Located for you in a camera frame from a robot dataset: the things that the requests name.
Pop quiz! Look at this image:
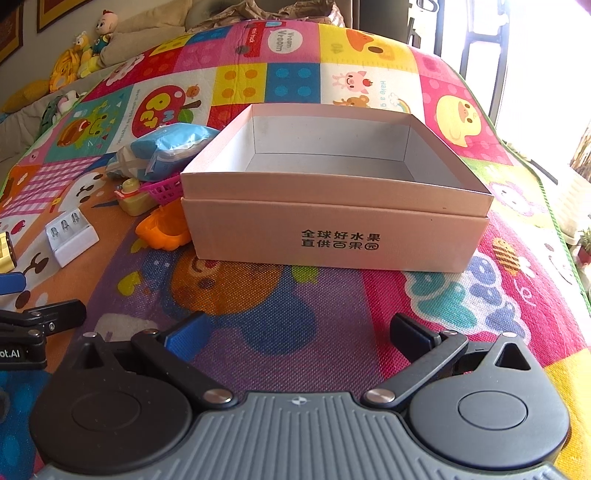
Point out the green pink plush toy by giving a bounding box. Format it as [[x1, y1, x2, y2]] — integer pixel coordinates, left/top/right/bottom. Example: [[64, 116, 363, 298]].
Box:
[[37, 90, 86, 139]]

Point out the orange plastic toy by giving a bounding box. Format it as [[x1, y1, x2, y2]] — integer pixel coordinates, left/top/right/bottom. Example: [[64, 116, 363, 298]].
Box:
[[135, 198, 191, 251]]

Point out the blue white tissue pack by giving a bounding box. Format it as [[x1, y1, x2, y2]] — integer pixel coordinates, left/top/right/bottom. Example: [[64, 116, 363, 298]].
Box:
[[106, 123, 219, 182]]

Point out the pink cardboard box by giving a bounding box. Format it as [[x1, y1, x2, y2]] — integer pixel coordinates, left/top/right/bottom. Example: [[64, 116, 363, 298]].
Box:
[[181, 103, 493, 273]]

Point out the yellow framed wall picture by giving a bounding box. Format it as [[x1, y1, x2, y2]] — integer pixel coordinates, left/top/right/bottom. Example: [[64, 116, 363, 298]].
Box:
[[36, 0, 90, 33]]

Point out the gold toy block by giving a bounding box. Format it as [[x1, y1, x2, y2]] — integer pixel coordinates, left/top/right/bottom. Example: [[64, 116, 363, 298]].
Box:
[[0, 231, 17, 274]]

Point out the potted green plant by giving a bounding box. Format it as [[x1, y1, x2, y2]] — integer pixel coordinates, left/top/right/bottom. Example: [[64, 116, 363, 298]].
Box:
[[577, 228, 591, 267]]

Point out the pink plastic basket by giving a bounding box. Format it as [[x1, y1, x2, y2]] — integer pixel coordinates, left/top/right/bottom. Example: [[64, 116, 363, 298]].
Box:
[[139, 173, 183, 205]]

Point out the doll plush toy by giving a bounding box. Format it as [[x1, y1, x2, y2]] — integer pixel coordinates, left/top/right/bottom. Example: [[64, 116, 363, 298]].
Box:
[[92, 10, 118, 55]]

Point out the brown crumpled blanket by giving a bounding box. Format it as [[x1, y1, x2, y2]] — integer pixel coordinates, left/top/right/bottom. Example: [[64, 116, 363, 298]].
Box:
[[186, 0, 353, 32]]

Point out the red framed wall picture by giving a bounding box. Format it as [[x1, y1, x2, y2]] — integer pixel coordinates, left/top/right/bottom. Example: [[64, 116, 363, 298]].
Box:
[[0, 3, 24, 63]]

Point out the blue object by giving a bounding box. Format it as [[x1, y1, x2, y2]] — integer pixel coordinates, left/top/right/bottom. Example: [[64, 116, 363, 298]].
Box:
[[0, 272, 26, 295]]

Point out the white battery holder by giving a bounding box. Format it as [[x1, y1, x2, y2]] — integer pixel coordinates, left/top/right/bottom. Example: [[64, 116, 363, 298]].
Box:
[[45, 208, 99, 268]]

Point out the colourful cartoon play mat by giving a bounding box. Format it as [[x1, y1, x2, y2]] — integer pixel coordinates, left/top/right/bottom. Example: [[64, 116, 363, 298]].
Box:
[[1, 20, 590, 479]]

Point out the beige pillow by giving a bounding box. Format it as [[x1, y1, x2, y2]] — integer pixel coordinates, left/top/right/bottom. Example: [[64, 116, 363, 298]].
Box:
[[99, 0, 195, 67]]

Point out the yellow plush toy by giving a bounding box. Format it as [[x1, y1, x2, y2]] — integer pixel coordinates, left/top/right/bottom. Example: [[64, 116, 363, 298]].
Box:
[[48, 31, 109, 93]]

